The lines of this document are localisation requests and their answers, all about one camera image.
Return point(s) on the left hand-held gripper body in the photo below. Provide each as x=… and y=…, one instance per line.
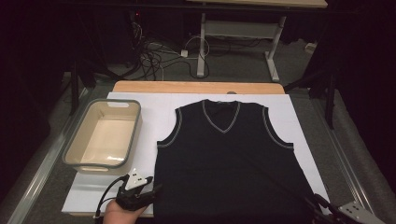
x=135, y=180

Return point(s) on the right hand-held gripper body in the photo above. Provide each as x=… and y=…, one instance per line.
x=358, y=214

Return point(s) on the beige plastic basin grey rim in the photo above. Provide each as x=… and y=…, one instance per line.
x=109, y=140

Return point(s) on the black knitted vest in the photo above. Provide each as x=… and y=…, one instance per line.
x=227, y=171

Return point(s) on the person's left hand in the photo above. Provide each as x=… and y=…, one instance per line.
x=120, y=215

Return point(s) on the white board sheet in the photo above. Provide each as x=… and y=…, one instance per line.
x=152, y=118

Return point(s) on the black metal stand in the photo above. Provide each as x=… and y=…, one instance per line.
x=74, y=93
x=330, y=105

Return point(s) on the white power adapter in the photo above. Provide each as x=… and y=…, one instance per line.
x=184, y=53

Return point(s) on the white-legged desk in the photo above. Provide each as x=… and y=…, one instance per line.
x=201, y=46

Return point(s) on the small white box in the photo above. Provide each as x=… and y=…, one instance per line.
x=311, y=47

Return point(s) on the metal floor rail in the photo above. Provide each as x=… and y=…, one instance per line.
x=348, y=174
x=40, y=174

